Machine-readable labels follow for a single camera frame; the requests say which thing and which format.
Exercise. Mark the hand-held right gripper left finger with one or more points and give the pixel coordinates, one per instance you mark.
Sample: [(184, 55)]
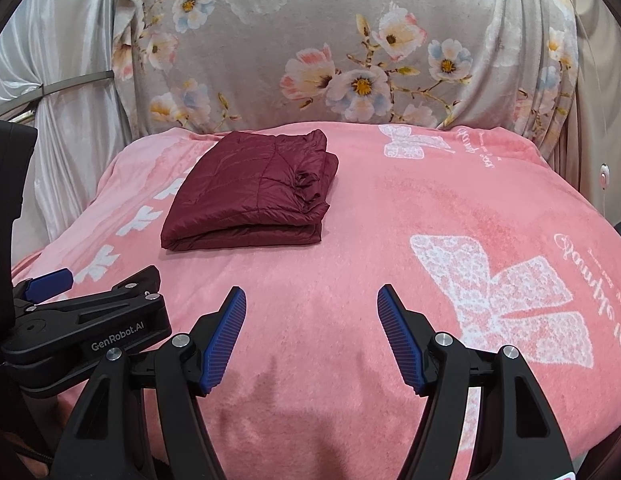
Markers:
[(225, 335)]

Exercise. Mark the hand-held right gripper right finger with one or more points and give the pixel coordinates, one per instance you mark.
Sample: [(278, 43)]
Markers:
[(398, 335)]

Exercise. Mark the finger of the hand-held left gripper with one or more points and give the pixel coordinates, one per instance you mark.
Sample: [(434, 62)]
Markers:
[(50, 280), (135, 282)]

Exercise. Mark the maroon puffer jacket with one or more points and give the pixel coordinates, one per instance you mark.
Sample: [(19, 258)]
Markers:
[(240, 185)]

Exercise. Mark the pink printed blanket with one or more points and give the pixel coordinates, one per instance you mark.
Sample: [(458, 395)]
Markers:
[(340, 270)]

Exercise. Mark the white satin curtain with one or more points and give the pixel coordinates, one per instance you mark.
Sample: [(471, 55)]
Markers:
[(65, 50)]

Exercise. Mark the grey floral cloth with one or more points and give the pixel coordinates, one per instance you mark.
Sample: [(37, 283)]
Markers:
[(290, 10)]

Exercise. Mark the beige curtain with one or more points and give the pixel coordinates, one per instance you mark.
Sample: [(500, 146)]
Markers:
[(600, 85)]

